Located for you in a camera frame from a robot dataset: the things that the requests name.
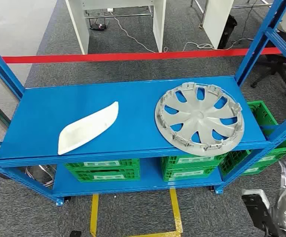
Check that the grey plastic wheel hubcap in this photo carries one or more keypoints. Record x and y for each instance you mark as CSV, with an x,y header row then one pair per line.
x,y
199,119

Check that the white curved plastic part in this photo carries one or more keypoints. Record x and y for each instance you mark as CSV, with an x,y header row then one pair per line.
x,y
86,129

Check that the blue metal shelf rack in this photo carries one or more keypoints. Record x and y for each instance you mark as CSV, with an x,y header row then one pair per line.
x,y
84,114

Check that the black shelf caster wheel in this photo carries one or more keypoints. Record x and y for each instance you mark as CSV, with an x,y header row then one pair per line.
x,y
67,198

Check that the green plastic crate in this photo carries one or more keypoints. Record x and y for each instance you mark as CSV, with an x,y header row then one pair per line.
x,y
261,113
172,175
125,163
262,168
170,161
129,175

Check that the black office chair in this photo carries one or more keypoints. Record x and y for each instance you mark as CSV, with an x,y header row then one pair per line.
x,y
278,62

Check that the black bag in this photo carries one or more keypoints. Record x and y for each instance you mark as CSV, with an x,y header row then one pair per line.
x,y
228,29

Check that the white desk with metal bars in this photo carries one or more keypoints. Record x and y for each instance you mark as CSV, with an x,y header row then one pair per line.
x,y
216,19
158,23

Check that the red barrier tape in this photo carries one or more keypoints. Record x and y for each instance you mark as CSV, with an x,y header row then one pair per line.
x,y
108,57

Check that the chrome wheel trim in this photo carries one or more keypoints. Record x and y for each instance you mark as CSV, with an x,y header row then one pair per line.
x,y
43,175

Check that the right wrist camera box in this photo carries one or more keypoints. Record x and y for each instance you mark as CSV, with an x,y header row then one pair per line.
x,y
256,209

